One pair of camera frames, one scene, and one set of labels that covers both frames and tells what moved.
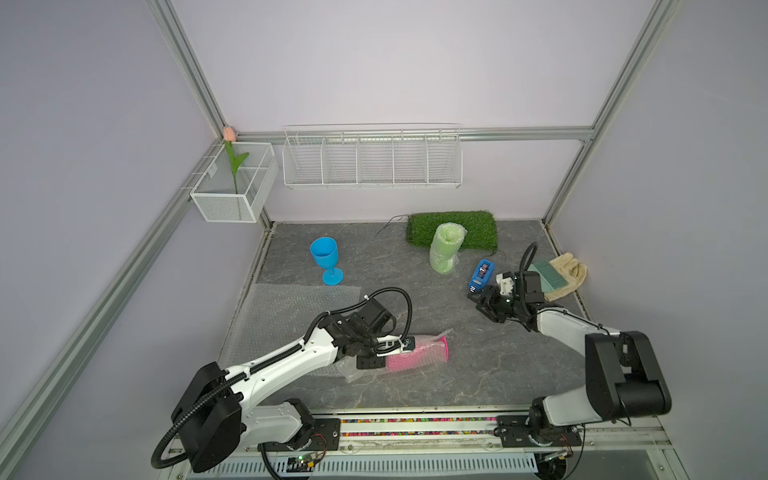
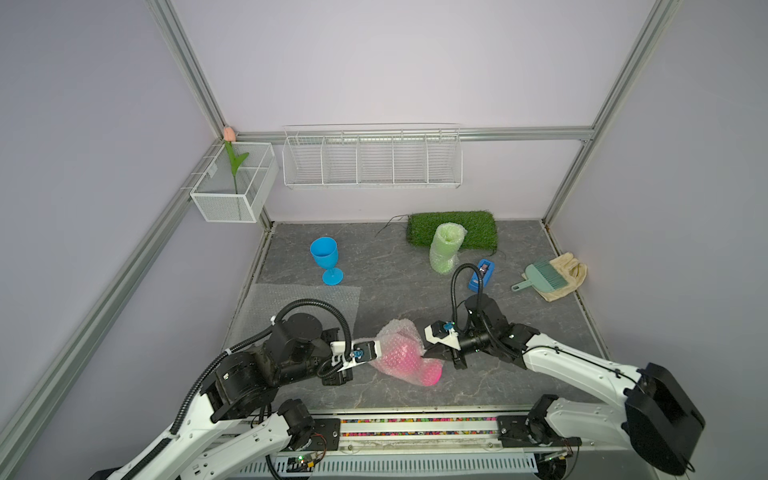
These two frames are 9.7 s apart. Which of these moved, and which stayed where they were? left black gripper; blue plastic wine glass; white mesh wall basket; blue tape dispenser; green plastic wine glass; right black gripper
Moved: right black gripper; left black gripper
Stayed: green plastic wine glass; white mesh wall basket; blue plastic wine glass; blue tape dispenser
